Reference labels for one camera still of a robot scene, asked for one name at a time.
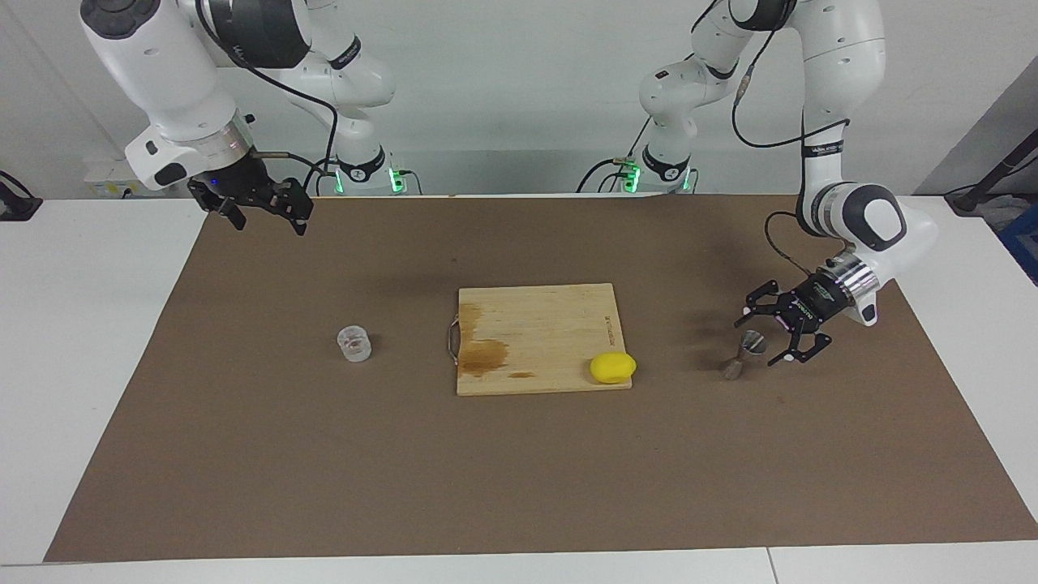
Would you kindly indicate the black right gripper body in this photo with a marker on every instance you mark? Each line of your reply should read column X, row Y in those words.
column 235, row 182

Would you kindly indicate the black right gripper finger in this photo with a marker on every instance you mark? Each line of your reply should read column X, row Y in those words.
column 296, row 207
column 231, row 212

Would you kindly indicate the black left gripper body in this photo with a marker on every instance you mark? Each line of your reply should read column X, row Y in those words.
column 821, row 298

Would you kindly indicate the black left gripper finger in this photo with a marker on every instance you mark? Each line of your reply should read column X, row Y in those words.
column 803, row 347
column 766, row 298

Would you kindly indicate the steel double jigger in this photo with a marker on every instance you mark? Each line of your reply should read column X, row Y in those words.
column 744, row 355

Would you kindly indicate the small clear glass cup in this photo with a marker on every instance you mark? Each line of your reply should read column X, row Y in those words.
column 354, row 345

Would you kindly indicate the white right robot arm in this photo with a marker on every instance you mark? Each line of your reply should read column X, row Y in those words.
column 162, row 73

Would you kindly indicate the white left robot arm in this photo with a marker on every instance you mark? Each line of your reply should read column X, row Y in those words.
column 835, row 57

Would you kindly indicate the white power strip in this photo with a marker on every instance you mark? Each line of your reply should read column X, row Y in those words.
column 109, row 178

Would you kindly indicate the yellow lemon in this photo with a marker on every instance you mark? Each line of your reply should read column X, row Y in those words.
column 612, row 367

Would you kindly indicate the blue box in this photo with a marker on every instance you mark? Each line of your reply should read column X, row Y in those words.
column 1022, row 243

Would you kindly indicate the black stand pole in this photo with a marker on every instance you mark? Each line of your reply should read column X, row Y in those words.
column 993, row 174

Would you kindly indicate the bamboo cutting board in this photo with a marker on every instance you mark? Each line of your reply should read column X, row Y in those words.
column 543, row 341

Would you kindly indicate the brown table mat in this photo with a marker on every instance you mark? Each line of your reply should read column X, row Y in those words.
column 324, row 470

